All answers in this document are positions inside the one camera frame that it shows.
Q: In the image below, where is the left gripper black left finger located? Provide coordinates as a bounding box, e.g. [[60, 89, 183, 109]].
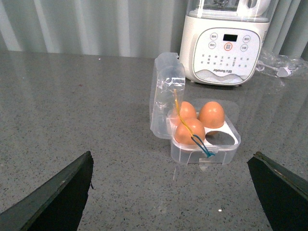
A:
[[0, 151, 93, 231]]

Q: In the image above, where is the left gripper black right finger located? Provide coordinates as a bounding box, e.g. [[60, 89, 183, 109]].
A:
[[247, 152, 308, 231]]

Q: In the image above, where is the clear plastic egg box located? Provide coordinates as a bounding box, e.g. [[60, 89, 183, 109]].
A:
[[149, 52, 241, 165]]

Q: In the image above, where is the brown egg back right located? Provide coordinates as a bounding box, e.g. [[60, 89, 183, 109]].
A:
[[198, 101, 225, 128]]

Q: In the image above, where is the brown egg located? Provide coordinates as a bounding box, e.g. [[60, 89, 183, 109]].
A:
[[174, 118, 205, 146], [171, 101, 197, 126], [198, 101, 225, 128]]

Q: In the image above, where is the brown egg front left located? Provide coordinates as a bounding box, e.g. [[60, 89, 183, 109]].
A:
[[174, 118, 205, 146]]

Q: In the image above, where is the brown egg back left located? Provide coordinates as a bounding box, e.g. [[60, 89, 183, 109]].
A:
[[171, 101, 197, 126]]

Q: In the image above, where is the yellow blue rubber band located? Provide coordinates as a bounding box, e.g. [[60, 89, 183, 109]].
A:
[[173, 90, 215, 158]]

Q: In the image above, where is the clear plastic bag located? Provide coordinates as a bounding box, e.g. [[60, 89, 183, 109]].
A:
[[255, 48, 308, 80]]

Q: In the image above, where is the white Joyoung blender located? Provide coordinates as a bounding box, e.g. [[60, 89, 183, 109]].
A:
[[180, 0, 275, 86]]

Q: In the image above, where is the white power cable with plug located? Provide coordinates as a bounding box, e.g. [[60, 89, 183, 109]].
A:
[[255, 60, 293, 77]]

